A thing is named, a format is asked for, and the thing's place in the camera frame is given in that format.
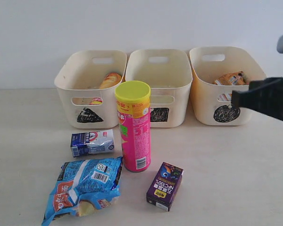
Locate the orange instant noodle bag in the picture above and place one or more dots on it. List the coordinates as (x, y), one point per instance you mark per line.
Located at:
(229, 79)

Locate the cream bin with square mark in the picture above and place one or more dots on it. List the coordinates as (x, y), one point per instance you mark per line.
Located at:
(168, 73)

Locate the purple juice carton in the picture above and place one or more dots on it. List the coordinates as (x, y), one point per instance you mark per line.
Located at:
(164, 186)

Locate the cream bin with triangle mark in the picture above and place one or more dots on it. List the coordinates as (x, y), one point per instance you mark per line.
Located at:
(78, 83)

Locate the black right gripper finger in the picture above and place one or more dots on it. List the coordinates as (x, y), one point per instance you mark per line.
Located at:
(264, 96)

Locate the blue white milk carton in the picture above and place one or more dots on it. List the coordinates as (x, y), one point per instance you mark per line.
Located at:
(94, 142)

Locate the pink Lays chips can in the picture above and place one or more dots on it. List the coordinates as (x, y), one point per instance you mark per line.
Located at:
(133, 108)

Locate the blue instant noodle bag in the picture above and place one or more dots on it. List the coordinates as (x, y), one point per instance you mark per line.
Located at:
(84, 187)

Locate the cream bin with circle mark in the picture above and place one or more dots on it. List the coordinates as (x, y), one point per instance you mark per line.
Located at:
(210, 63)

